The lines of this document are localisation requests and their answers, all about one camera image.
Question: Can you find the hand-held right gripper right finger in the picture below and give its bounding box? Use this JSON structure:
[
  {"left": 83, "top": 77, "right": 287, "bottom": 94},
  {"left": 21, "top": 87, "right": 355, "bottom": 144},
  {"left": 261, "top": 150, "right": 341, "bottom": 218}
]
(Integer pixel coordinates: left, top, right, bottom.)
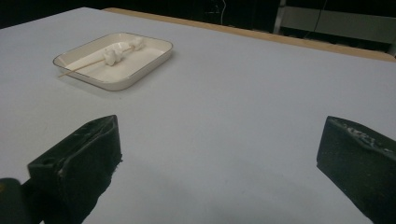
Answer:
[{"left": 316, "top": 115, "right": 396, "bottom": 224}]

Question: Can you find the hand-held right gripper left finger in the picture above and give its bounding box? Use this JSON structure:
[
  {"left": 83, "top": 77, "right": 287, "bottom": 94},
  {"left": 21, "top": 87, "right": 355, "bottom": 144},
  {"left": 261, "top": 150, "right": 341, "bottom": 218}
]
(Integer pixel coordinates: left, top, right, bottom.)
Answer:
[{"left": 27, "top": 114, "right": 123, "bottom": 224}]

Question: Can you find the cream rectangular tray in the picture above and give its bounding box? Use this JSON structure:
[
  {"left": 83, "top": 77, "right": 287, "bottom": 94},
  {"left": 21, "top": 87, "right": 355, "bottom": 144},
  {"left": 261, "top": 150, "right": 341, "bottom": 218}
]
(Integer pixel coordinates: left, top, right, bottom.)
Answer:
[{"left": 51, "top": 32, "right": 174, "bottom": 92}]

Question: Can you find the white marshmallow piece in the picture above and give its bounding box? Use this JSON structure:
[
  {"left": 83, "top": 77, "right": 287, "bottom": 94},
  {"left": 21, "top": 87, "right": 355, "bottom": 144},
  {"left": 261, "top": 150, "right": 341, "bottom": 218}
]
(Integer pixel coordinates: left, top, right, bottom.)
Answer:
[
  {"left": 112, "top": 44, "right": 125, "bottom": 59},
  {"left": 130, "top": 36, "right": 146, "bottom": 51},
  {"left": 102, "top": 50, "right": 117, "bottom": 67}
]

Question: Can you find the white cable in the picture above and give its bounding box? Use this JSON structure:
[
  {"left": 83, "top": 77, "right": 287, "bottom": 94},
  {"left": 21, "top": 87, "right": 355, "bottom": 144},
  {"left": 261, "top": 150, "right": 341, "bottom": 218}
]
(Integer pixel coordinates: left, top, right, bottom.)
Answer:
[{"left": 219, "top": 0, "right": 227, "bottom": 25}]

